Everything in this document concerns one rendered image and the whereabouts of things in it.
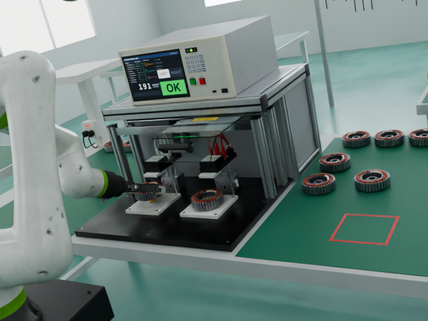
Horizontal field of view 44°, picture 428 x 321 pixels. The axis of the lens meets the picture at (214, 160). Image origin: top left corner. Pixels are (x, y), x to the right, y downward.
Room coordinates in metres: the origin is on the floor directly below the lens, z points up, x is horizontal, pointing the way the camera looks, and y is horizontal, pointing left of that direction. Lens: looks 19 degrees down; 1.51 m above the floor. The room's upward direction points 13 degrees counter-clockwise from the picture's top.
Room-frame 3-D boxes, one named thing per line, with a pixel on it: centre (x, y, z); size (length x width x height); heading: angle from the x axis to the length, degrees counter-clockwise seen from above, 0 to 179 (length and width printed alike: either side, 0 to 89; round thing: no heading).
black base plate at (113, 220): (1.72, 0.14, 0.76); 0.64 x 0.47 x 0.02; 56
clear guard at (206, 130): (1.63, 0.02, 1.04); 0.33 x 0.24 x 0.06; 146
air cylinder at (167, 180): (1.90, 0.17, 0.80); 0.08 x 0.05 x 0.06; 56
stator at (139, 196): (1.78, 0.25, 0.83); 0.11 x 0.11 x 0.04
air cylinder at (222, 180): (1.76, -0.03, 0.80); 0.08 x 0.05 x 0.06; 56
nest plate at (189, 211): (1.64, 0.05, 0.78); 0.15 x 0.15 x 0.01; 56
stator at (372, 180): (1.56, -0.49, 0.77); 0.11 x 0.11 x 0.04
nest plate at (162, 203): (1.78, 0.25, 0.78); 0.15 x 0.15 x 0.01; 56
